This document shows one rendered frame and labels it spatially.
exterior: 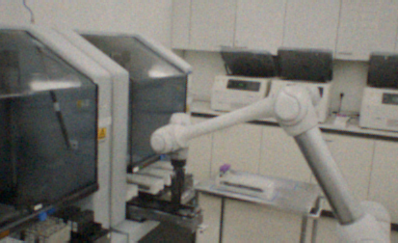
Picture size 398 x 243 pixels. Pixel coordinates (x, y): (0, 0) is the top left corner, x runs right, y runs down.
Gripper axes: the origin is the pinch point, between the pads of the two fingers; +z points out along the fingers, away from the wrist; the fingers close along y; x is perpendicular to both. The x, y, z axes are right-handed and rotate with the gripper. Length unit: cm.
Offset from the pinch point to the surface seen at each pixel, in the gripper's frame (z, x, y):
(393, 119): -17, 101, -225
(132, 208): 4.8, -17.8, 11.3
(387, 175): 34, 103, -224
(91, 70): -61, -23, 36
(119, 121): -38.1, -20.4, 19.2
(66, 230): -3, -19, 57
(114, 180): -12.0, -20.6, 22.8
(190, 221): 4.6, 12.2, 11.3
